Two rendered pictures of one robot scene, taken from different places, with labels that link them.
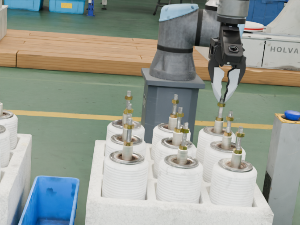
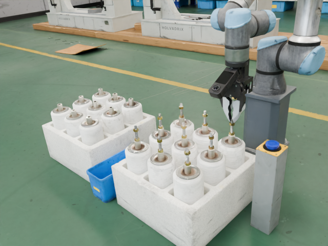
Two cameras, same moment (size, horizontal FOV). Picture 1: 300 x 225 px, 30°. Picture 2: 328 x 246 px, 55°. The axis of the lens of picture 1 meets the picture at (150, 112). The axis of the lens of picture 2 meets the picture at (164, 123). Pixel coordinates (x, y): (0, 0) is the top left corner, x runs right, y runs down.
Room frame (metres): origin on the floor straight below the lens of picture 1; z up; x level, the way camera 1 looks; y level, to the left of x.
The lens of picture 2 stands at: (0.58, -0.78, 0.83)
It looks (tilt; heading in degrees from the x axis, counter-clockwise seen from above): 27 degrees down; 51
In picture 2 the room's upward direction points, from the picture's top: 4 degrees counter-clockwise
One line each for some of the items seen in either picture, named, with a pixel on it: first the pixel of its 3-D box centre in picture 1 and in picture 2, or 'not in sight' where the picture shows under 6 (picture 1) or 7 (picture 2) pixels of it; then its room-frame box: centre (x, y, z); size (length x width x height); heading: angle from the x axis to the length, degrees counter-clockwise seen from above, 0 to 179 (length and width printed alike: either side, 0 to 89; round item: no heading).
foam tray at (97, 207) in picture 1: (169, 206); (186, 181); (1.25, -0.07, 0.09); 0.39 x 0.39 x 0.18; 4
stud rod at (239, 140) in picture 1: (238, 143); (187, 158); (1.14, -0.20, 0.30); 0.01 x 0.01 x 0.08
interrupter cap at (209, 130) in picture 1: (217, 131); (231, 141); (1.38, -0.18, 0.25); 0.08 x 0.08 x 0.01
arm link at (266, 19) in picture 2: not in sight; (253, 23); (1.49, -0.16, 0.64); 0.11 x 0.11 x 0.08; 88
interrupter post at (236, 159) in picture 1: (236, 160); (187, 168); (1.14, -0.20, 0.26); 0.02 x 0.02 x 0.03
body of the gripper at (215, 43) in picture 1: (227, 40); (236, 77); (1.40, -0.18, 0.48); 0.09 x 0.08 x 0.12; 6
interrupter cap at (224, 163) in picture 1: (235, 165); (188, 172); (1.14, -0.20, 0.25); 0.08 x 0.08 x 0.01
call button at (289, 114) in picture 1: (292, 116); (272, 145); (1.35, -0.35, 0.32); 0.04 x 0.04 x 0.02
